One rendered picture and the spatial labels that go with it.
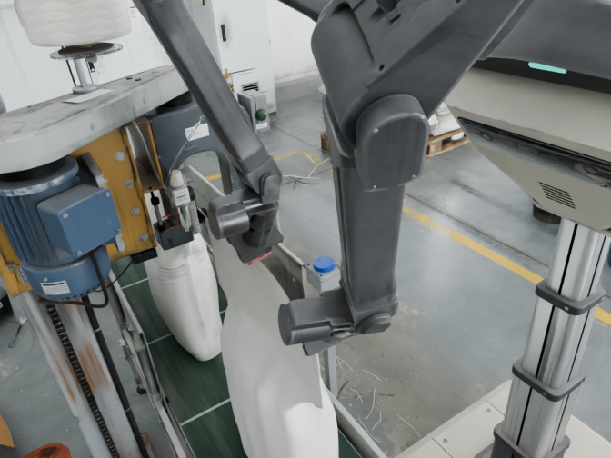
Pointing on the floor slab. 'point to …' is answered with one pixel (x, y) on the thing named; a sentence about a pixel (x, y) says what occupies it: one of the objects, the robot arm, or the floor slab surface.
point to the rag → (50, 452)
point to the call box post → (330, 370)
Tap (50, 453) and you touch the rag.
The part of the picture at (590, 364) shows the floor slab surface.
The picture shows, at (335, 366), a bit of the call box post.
